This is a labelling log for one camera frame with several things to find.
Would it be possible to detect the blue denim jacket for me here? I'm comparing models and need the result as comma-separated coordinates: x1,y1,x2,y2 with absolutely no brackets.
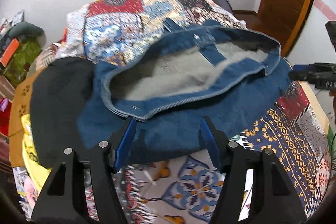
77,19,290,163

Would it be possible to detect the yellow printed garment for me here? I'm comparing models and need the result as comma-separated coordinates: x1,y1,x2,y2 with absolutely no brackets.
21,114,52,193

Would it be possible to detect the colourful patchwork bedspread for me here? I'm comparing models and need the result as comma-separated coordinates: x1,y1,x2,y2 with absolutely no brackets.
58,0,330,216

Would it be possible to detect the brown cardboard box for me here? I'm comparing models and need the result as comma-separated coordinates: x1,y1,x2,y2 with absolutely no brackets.
8,69,43,168

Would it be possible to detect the red plush flower toy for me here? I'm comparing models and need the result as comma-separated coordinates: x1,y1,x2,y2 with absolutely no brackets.
0,98,12,136

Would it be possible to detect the black folded garment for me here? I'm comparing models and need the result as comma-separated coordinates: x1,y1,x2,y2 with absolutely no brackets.
30,57,94,168

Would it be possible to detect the grey blue backpack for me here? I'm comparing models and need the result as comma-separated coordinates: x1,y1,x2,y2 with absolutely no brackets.
213,0,234,14

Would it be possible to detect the green patterned storage box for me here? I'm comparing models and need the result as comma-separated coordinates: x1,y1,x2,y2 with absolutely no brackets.
1,38,42,87

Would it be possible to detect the orange shoe box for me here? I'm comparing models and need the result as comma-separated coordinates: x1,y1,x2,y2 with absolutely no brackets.
1,38,20,67

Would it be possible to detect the dark grey neck pillow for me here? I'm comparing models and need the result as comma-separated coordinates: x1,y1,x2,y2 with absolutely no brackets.
7,22,44,39

